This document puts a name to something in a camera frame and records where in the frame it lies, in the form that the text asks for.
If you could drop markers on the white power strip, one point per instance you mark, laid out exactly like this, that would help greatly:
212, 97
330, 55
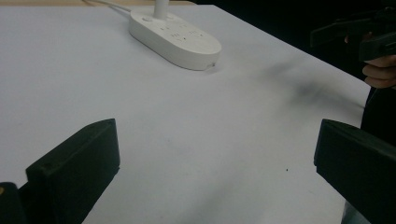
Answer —
176, 37

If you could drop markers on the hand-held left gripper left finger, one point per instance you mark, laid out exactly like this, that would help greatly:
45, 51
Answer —
74, 168

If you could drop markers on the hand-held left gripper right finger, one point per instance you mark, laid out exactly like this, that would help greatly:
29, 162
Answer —
358, 165

